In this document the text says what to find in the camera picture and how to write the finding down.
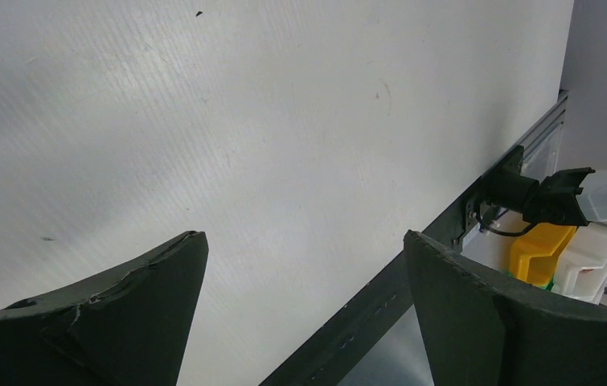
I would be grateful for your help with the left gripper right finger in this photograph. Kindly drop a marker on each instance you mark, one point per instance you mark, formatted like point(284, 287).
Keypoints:
point(482, 327)

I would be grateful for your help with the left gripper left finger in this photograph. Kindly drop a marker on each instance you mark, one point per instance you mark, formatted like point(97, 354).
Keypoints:
point(127, 325)

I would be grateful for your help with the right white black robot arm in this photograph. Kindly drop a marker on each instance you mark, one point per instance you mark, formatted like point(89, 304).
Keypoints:
point(572, 197)

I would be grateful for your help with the yellow plastic bin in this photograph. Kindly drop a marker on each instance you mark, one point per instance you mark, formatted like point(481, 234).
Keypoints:
point(533, 257)

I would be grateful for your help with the white plastic bin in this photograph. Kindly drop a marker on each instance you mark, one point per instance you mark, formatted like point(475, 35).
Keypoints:
point(581, 270)

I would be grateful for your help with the aluminium front rail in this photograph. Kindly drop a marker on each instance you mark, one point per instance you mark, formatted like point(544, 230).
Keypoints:
point(541, 142)

